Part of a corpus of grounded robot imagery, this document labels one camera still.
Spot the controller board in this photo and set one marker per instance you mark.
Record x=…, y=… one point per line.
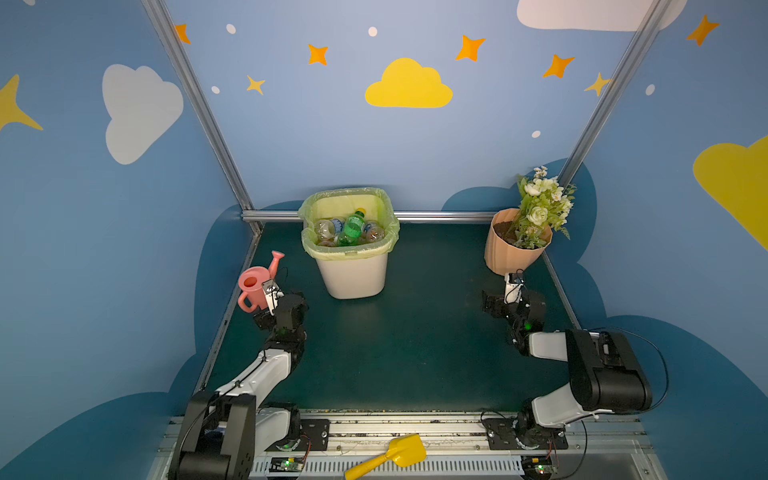
x=537, y=468
x=287, y=465

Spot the pepsi bottle blue cap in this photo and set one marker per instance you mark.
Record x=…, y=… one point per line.
x=372, y=231
x=329, y=229

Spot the yellow toy shovel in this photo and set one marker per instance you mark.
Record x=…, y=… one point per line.
x=403, y=451

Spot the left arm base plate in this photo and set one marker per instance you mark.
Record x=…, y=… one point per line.
x=312, y=434

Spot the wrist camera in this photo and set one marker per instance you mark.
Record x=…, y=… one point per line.
x=514, y=284
x=272, y=293

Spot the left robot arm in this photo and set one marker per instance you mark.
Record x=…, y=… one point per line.
x=222, y=433

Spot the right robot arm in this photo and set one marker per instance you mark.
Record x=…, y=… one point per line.
x=604, y=374

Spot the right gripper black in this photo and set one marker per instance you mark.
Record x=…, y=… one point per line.
x=501, y=303

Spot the left controller board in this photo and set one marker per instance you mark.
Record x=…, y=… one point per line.
x=287, y=465

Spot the front aluminium rail bed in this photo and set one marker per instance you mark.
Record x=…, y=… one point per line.
x=456, y=445

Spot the green plastic bottle yellow cap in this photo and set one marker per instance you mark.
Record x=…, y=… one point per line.
x=352, y=230

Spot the aluminium back frame rail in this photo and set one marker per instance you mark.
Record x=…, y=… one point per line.
x=433, y=217

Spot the white plastic waste bin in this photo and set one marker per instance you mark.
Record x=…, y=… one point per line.
x=353, y=279

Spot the right aluminium frame post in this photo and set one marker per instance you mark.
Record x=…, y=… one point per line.
x=632, y=58

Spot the pink watering can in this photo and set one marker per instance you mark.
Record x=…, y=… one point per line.
x=251, y=297

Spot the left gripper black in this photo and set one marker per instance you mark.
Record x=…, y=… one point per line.
x=267, y=312

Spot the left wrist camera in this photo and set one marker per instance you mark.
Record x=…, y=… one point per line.
x=272, y=293

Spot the green bin liner bag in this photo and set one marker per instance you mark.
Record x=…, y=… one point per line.
x=342, y=203

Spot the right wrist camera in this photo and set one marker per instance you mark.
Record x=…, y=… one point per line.
x=514, y=284

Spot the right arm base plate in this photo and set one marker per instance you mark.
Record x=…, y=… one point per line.
x=516, y=433

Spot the right controller board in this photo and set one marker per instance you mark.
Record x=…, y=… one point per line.
x=537, y=468

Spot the aluminium frame post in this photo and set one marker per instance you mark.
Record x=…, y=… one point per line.
x=162, y=23
x=632, y=58

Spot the white artificial flower plant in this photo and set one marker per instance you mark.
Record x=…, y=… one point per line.
x=545, y=204

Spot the left aluminium frame post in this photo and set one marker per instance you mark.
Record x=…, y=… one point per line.
x=162, y=23

